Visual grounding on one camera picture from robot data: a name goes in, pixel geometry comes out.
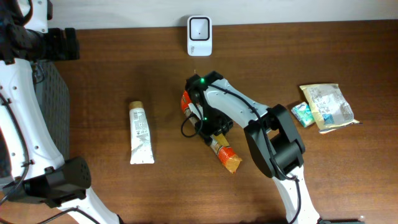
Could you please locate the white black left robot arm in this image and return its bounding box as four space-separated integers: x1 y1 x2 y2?
1 0 121 223

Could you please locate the orange cracker package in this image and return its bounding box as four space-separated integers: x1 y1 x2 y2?
180 90 242 174

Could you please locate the white tube brown cap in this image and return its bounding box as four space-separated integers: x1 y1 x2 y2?
129 101 155 164

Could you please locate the cream snack bag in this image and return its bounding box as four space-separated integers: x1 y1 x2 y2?
300 83 361 134

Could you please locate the small teal tissue pack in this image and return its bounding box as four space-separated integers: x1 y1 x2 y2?
291 102 315 128

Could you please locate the grey plastic mesh basket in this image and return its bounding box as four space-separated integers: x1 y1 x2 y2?
31 62 70 160

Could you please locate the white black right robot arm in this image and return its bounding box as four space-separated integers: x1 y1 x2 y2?
185 71 327 224

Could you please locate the white barcode scanner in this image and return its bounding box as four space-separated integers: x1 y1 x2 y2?
187 16 213 57

